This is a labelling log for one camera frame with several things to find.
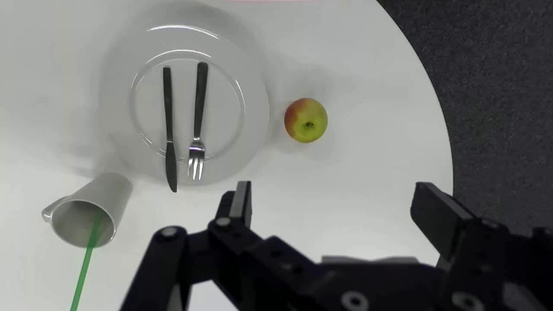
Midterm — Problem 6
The red green apple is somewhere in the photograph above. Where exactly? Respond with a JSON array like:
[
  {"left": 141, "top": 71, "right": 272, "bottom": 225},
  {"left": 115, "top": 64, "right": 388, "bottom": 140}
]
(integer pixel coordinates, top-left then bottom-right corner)
[{"left": 283, "top": 97, "right": 328, "bottom": 143}]

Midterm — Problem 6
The green plastic straw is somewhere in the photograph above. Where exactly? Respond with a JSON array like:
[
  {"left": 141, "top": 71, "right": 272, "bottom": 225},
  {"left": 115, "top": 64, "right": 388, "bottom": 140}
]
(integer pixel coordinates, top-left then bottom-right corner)
[{"left": 68, "top": 213, "right": 103, "bottom": 311}]

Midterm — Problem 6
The white ceramic cup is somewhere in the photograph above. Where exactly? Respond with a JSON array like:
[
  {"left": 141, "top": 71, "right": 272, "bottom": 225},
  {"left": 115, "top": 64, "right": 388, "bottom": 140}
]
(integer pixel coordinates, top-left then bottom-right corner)
[{"left": 41, "top": 173, "right": 132, "bottom": 249}]

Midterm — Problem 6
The white round plate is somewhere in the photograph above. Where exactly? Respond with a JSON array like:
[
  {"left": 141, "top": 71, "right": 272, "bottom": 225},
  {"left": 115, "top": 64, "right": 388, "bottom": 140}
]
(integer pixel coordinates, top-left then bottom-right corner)
[{"left": 98, "top": 14, "right": 271, "bottom": 185}]

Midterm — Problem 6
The black handled fork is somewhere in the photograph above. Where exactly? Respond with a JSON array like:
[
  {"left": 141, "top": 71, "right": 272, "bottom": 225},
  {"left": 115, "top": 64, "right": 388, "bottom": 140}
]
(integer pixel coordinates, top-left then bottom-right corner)
[{"left": 188, "top": 62, "right": 208, "bottom": 181}]

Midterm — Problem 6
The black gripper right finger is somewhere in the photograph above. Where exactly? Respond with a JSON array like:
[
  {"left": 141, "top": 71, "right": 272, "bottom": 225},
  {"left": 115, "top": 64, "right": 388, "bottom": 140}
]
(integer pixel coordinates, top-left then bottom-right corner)
[{"left": 409, "top": 181, "right": 475, "bottom": 270}]

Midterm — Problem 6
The black handled knife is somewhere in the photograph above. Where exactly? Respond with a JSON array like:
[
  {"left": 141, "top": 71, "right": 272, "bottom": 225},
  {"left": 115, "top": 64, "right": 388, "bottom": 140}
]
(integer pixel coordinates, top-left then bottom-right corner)
[{"left": 162, "top": 67, "right": 177, "bottom": 192}]

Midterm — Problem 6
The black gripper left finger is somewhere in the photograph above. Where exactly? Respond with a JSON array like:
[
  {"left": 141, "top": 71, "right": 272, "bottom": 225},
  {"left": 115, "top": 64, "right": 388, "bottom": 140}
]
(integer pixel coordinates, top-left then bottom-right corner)
[{"left": 207, "top": 181, "right": 252, "bottom": 238}]

